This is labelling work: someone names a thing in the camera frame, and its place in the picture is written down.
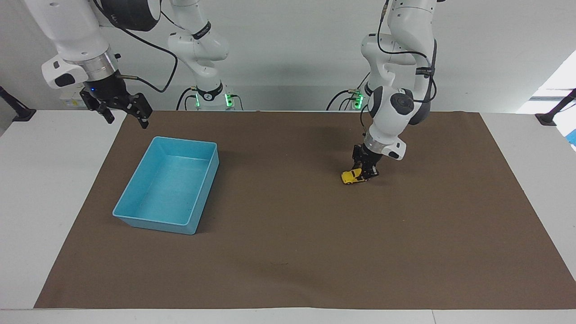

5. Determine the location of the yellow toy beetle car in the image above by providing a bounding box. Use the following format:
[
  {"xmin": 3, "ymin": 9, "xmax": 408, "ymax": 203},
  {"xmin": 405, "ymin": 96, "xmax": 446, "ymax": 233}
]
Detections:
[{"xmin": 341, "ymin": 168, "xmax": 370, "ymax": 185}]

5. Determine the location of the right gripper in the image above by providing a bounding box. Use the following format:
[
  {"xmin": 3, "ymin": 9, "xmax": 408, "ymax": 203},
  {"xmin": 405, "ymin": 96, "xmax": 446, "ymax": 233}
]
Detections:
[{"xmin": 80, "ymin": 72, "xmax": 153, "ymax": 130}]

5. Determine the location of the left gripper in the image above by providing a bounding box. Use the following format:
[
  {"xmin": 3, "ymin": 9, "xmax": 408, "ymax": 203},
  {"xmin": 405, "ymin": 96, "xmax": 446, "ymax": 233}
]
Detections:
[{"xmin": 351, "ymin": 143, "xmax": 383, "ymax": 181}]

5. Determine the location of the light blue plastic bin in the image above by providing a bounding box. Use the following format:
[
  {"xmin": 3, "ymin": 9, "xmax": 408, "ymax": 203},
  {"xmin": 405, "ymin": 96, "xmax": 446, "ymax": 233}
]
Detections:
[{"xmin": 112, "ymin": 136, "xmax": 220, "ymax": 236}]

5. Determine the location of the black stand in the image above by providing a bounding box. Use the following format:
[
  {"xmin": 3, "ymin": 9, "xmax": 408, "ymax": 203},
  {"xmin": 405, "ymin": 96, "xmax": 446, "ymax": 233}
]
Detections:
[
  {"xmin": 0, "ymin": 85, "xmax": 37, "ymax": 122},
  {"xmin": 535, "ymin": 88, "xmax": 576, "ymax": 126}
]

